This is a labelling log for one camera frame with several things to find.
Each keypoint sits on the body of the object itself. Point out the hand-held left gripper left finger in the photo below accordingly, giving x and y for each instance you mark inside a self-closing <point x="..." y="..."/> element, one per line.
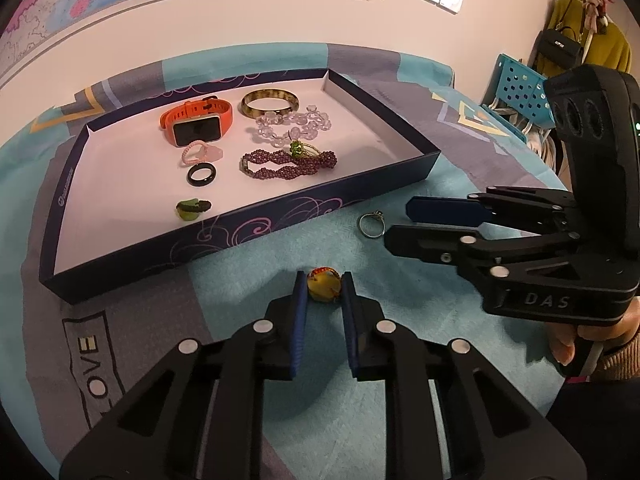
<point x="298" y="320"/>

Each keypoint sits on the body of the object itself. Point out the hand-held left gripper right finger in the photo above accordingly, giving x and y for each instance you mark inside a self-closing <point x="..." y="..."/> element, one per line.
<point x="348" y="320"/>

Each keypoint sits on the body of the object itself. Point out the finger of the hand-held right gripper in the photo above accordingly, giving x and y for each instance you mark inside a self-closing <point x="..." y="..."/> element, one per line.
<point x="440" y="210"/>
<point x="425" y="241"/>

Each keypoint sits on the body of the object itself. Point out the yellow orange pendant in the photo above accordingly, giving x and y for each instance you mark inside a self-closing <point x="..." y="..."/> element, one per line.
<point x="322" y="287"/>

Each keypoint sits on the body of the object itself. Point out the green jade pendant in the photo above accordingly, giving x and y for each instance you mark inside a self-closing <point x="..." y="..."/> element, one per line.
<point x="189" y="214"/>

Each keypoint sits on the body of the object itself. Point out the dark blue cardboard box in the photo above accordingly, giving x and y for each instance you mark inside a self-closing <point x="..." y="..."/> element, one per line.
<point x="125" y="210"/>

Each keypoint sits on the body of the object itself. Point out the person's right forearm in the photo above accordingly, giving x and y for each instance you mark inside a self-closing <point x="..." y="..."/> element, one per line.
<point x="620" y="360"/>

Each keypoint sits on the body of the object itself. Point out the person's right hand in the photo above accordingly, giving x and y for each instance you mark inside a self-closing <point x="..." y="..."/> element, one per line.
<point x="562" y="345"/>

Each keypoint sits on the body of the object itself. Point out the blue perforated plastic basket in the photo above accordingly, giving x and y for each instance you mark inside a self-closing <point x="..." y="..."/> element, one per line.
<point x="520" y="85"/>

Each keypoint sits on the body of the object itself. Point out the black handbag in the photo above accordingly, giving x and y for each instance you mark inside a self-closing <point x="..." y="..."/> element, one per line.
<point x="557" y="45"/>

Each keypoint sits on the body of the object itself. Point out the yellow garment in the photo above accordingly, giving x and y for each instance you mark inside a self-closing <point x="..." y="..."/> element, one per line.
<point x="567" y="12"/>

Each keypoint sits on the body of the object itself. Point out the small plush toy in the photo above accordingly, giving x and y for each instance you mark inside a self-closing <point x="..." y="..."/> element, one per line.
<point x="595" y="7"/>

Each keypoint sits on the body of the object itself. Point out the amber bangle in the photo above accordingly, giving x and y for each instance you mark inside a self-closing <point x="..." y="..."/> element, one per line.
<point x="255" y="110"/>

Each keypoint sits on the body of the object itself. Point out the orange smartwatch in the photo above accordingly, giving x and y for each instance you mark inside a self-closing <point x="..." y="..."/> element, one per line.
<point x="195" y="130"/>

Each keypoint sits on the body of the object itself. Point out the person's dark clothing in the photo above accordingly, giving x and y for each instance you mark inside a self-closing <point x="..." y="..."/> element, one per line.
<point x="600" y="435"/>

